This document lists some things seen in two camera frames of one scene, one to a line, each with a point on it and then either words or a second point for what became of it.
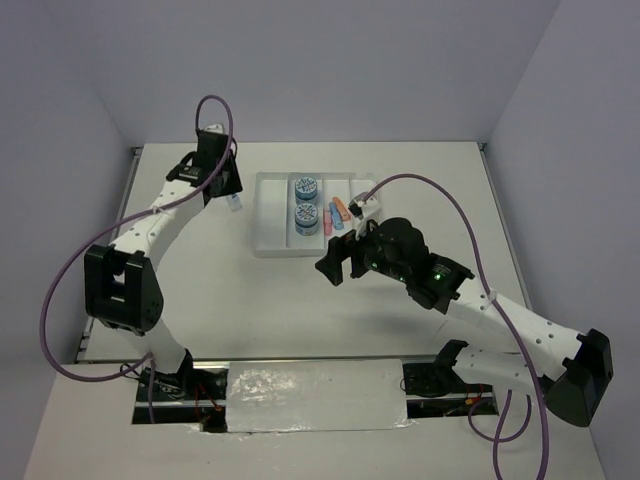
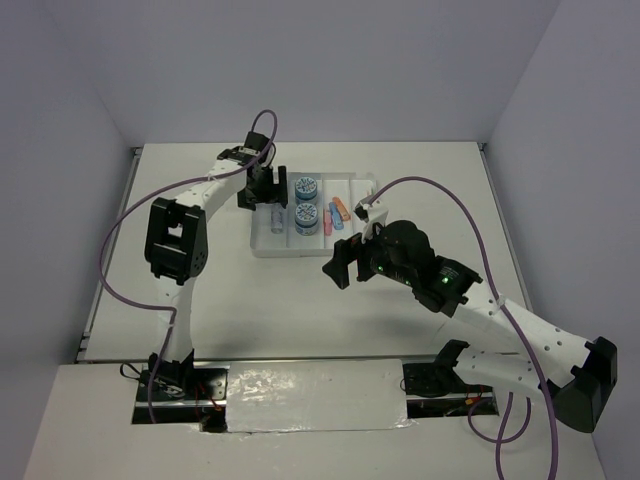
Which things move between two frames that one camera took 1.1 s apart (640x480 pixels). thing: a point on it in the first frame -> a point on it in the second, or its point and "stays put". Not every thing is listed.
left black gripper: [235, 184] -> [275, 193]
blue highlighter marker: [335, 215] stays put
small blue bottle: [235, 202] -> [277, 218]
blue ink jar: [306, 219] stays put
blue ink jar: [306, 188] stays put
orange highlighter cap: [345, 214] stays put
